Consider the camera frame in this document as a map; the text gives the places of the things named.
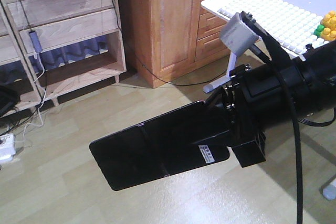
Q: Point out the light wooden shelf unit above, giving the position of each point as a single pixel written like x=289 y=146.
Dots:
x=81 y=41

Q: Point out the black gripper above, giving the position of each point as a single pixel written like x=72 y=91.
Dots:
x=261 y=98

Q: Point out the white power strip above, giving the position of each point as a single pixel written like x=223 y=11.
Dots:
x=7 y=147

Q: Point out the wooden cabinet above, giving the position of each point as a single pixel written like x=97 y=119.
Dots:
x=165 y=39

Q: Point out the white building block baseplate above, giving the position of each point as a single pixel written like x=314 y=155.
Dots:
x=293 y=27

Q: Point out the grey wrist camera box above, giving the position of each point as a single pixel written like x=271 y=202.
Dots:
x=237 y=36

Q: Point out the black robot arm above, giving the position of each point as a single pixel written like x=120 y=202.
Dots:
x=318 y=70

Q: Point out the grey usb adapter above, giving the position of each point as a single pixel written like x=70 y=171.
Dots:
x=35 y=41

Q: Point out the black smartphone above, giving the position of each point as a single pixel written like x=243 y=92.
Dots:
x=152 y=150

